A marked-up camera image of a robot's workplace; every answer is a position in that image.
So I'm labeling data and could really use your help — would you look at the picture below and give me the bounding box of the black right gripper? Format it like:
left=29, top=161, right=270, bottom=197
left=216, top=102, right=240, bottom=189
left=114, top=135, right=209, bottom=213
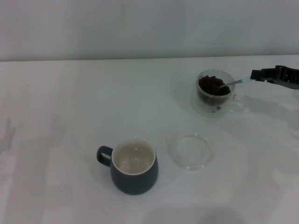
left=249, top=65, right=299, bottom=91

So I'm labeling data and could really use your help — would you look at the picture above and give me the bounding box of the steel spoon with blue handle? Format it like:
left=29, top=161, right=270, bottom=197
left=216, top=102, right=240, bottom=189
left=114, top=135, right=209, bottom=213
left=216, top=78, right=252, bottom=91

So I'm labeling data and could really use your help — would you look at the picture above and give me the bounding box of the dark grey ceramic mug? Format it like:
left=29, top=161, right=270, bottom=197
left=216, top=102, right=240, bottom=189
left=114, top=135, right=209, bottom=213
left=96, top=139, right=159, bottom=196

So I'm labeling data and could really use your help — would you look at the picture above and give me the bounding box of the pile of coffee beans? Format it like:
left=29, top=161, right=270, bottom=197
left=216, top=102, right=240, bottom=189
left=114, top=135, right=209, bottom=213
left=198, top=75, right=231, bottom=96

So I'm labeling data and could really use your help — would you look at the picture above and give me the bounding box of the clear glass saucer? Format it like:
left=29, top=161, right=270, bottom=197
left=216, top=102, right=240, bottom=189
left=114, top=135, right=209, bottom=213
left=168, top=133, right=214, bottom=171

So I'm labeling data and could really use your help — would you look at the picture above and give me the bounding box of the clear double-wall glass cup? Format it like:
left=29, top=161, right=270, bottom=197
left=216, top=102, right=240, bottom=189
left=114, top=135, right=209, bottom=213
left=190, top=69, right=245, bottom=119

